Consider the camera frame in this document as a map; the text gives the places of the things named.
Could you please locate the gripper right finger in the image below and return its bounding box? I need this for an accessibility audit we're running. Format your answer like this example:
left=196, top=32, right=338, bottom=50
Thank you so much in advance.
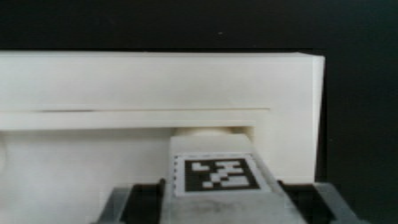
left=279, top=182, right=372, bottom=224

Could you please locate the white table leg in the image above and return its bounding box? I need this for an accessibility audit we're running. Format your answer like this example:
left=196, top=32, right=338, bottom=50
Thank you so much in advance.
left=160, top=128, right=308, bottom=224

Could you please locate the white square tabletop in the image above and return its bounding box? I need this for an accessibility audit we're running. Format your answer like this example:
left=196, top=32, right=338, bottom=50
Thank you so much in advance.
left=0, top=127, right=182, bottom=224

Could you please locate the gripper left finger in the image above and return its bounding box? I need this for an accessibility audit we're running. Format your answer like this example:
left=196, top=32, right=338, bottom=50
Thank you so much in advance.
left=91, top=179, right=166, bottom=224

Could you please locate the white U-shaped fence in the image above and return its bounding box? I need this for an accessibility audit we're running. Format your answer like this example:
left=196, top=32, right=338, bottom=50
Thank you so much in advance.
left=0, top=51, right=326, bottom=183

